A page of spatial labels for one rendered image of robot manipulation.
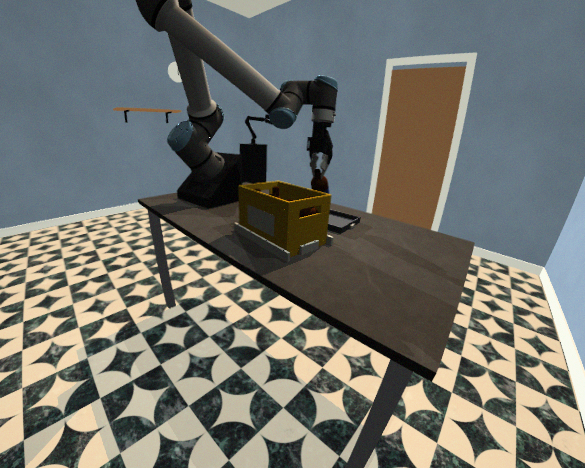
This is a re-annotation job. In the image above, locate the yellow bottle crate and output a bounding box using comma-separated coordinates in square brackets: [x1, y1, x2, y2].
[239, 181, 331, 257]

